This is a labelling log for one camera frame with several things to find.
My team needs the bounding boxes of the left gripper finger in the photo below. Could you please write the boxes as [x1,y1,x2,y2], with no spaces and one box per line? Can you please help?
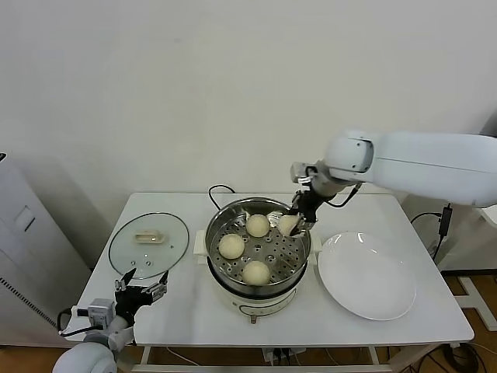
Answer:
[140,270,169,303]
[114,267,137,291]

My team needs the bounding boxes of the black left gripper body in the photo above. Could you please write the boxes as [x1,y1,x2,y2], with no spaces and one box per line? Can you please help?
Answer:
[114,286,151,326]

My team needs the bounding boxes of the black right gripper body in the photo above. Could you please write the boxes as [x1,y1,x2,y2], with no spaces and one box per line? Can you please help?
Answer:
[291,188,323,226]

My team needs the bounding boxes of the white steamed baozi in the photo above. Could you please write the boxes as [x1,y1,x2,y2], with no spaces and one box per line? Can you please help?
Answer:
[242,260,272,287]
[217,233,246,260]
[245,214,270,239]
[279,214,301,236]

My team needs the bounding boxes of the glass lid with cream handle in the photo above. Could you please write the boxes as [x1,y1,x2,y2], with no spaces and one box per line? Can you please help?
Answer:
[107,211,190,281]

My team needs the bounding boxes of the stainless steel steamer basket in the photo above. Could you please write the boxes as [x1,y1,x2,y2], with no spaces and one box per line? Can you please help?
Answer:
[204,197,312,295]

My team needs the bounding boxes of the white round plate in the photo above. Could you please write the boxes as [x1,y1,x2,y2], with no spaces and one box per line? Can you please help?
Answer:
[317,232,417,322]

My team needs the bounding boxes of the cream electric cooker base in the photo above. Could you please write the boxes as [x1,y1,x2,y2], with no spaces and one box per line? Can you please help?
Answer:
[193,228,322,326]

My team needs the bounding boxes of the white floor cabinet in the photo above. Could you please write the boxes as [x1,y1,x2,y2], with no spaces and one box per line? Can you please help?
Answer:
[0,151,94,347]

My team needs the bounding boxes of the white power strip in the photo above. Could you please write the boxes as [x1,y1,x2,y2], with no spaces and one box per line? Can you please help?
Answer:
[262,347,306,366]

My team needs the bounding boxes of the white side desk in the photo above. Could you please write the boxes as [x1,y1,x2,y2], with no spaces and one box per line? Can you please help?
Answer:
[456,205,497,331]

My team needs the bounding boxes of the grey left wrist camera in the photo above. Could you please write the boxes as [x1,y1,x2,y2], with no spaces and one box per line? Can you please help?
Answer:
[88,298,116,327]

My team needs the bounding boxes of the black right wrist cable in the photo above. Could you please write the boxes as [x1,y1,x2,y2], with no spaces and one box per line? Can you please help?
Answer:
[321,183,360,207]

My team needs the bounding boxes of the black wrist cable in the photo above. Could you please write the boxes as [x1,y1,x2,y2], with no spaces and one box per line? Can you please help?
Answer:
[57,306,92,336]
[321,183,360,207]

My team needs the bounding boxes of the white cable under table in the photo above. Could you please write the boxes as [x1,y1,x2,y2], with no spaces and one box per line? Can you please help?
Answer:
[166,347,210,364]

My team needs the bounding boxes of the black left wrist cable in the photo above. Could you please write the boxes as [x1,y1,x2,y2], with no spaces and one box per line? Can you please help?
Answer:
[57,306,92,336]

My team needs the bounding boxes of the black cooker power cable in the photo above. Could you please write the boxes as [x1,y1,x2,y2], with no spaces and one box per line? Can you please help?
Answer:
[208,185,237,213]

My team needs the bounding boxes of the white table frame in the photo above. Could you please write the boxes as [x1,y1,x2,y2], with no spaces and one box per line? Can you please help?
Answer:
[131,343,393,373]

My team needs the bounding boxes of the black power adapter cable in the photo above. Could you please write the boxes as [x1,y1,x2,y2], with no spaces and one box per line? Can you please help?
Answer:
[410,204,454,260]

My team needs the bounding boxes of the black floor cables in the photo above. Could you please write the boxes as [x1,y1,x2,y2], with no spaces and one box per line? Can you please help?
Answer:
[426,343,482,370]

